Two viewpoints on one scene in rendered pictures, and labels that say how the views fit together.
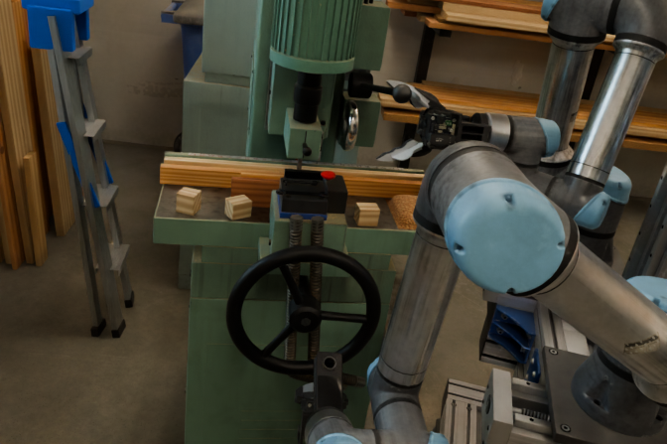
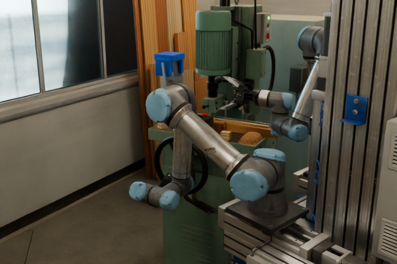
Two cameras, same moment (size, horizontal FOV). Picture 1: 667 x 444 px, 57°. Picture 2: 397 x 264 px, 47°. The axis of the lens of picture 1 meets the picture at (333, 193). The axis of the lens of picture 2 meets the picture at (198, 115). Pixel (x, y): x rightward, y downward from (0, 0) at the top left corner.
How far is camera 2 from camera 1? 1.41 m
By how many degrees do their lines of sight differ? 37
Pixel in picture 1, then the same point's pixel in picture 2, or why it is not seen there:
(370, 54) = (254, 71)
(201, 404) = (168, 217)
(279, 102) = not seen: hidden behind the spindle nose
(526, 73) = not seen: outside the picture
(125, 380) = not seen: hidden behind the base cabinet
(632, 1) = (316, 39)
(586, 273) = (186, 120)
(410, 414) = (171, 185)
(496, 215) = (150, 96)
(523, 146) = (273, 104)
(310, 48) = (202, 65)
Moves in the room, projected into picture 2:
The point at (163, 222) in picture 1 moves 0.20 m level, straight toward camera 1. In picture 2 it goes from (150, 130) to (132, 142)
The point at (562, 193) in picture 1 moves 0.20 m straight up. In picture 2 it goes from (285, 124) to (288, 77)
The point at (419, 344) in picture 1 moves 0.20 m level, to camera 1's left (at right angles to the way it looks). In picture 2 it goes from (177, 160) to (142, 149)
